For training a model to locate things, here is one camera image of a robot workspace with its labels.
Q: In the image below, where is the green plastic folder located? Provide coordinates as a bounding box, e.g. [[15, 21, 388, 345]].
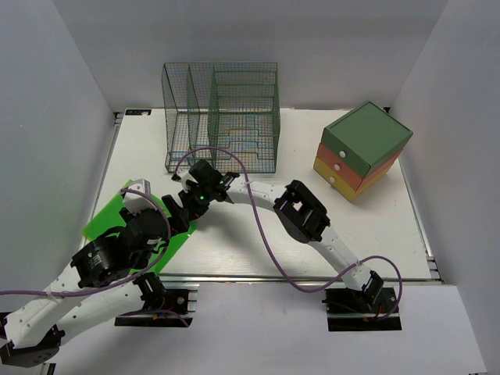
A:
[[82, 193, 197, 274]]

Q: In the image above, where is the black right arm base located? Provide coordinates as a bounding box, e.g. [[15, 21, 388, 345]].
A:
[[322, 287, 402, 332]]

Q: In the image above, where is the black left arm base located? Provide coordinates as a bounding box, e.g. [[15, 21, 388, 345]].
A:
[[114, 273, 198, 328]]

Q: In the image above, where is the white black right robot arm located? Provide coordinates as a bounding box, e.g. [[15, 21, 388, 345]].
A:
[[172, 159, 384, 312]]

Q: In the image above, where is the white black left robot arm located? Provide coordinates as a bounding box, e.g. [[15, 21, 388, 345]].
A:
[[1, 188, 192, 368]]

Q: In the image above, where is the green top drawer box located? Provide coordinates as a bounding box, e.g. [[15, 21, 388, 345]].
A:
[[321, 102, 413, 177]]

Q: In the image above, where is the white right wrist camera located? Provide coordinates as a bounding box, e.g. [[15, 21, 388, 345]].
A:
[[171, 170, 198, 193]]

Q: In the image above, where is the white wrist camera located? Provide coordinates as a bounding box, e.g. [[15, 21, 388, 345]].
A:
[[120, 179, 154, 215], [171, 170, 198, 193]]

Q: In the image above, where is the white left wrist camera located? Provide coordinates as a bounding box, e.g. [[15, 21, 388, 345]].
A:
[[120, 179, 154, 215]]

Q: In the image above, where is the green wire mesh organizer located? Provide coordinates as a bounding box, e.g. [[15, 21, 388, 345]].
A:
[[161, 62, 280, 173]]

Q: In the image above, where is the aluminium table edge rail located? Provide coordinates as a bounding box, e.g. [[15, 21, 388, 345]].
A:
[[159, 270, 443, 284]]

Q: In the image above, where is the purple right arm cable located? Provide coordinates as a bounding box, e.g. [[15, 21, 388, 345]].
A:
[[171, 146, 403, 322]]

